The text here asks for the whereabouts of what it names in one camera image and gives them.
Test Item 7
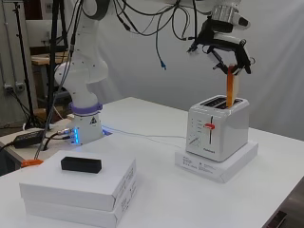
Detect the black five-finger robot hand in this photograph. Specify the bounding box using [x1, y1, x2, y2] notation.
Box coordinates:
[186, 13, 257, 77]

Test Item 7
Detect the orange slice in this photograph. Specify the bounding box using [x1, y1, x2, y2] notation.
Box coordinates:
[225, 64, 241, 108]

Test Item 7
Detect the white hanging sheet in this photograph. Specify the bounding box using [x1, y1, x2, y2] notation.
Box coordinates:
[94, 0, 304, 142]

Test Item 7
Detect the steel toaster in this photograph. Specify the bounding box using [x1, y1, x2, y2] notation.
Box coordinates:
[185, 94, 251, 163]

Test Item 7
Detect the white flat box with print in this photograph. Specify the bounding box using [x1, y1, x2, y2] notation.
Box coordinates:
[174, 141, 259, 184]

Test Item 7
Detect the black tripod stand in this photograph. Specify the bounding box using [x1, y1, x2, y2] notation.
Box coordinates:
[46, 0, 70, 126]

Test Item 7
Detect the wooden desk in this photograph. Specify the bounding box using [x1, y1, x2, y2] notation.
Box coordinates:
[30, 51, 69, 67]

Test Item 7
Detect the black block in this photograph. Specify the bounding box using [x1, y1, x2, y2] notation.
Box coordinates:
[60, 156, 103, 174]

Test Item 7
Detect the thin black light stand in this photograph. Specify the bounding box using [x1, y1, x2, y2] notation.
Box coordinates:
[11, 0, 41, 129]

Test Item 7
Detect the large white flat box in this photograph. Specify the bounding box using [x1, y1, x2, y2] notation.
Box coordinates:
[23, 177, 138, 228]
[18, 149, 138, 213]

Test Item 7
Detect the black power adapter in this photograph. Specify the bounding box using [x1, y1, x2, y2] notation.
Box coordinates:
[11, 129, 48, 149]

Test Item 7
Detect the orange clamp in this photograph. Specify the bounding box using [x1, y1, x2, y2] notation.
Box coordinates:
[20, 159, 45, 168]

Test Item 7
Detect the black cable with blue plug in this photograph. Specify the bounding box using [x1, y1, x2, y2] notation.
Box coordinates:
[154, 6, 168, 71]

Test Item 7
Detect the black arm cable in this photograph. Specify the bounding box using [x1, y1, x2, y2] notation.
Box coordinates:
[113, 0, 203, 42]

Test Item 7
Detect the white toaster power cable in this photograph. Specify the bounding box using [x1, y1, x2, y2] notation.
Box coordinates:
[102, 125, 188, 150]

